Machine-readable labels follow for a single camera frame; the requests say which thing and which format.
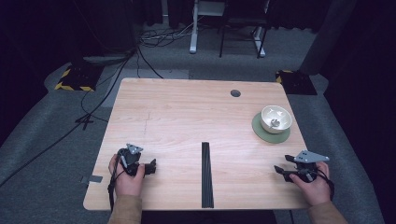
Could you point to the black chair frame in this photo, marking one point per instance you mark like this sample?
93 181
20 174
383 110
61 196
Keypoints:
243 21

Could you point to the grey tape piece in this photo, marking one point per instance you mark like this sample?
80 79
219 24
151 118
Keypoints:
95 179

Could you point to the person's right hand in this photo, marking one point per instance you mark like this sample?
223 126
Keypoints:
316 189

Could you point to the person's left hand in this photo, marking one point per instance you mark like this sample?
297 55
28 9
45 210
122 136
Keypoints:
127 185

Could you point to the grey curtain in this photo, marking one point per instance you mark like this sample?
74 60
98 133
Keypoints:
330 34

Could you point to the white desk leg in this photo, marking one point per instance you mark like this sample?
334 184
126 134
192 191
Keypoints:
194 31
260 43

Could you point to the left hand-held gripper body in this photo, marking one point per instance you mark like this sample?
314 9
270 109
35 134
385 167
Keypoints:
130 158

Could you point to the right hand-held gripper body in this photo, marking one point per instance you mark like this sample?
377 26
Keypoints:
306 157

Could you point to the white ceramic bowl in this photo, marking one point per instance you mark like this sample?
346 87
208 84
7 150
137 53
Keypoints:
281 115

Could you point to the green round coaster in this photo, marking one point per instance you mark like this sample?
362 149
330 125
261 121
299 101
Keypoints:
264 135

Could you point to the yellow black striped base plate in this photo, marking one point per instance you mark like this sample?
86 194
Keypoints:
297 84
79 79

